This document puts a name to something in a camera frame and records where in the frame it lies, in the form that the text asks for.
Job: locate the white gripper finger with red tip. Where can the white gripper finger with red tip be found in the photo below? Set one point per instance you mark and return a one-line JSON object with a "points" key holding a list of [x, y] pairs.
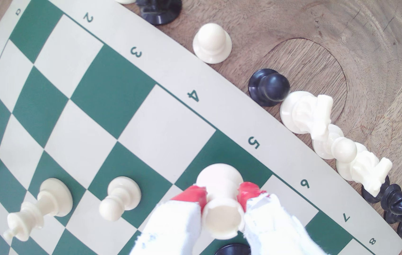
{"points": [[172, 230], [271, 230]]}

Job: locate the white rook chess piece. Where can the white rook chess piece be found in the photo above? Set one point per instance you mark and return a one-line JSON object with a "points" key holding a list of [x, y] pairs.
{"points": [[222, 219]]}

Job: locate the white pawn chess piece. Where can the white pawn chess piece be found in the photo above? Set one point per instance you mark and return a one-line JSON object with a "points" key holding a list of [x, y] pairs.
{"points": [[341, 148], [119, 198], [212, 42], [124, 1]]}

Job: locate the white knight chess piece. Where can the white knight chess piece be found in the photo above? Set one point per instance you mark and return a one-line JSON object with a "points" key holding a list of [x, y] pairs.
{"points": [[367, 170], [307, 113]]}

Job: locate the white king chess piece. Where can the white king chess piece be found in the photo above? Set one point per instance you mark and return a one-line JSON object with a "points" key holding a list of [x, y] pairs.
{"points": [[45, 203]]}

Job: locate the black pawn chess piece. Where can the black pawn chess piece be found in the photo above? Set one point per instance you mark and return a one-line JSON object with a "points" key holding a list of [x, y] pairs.
{"points": [[160, 10], [268, 86]]}

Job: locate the green and white chess mat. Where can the green and white chess mat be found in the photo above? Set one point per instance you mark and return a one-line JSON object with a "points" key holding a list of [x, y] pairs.
{"points": [[115, 88]]}

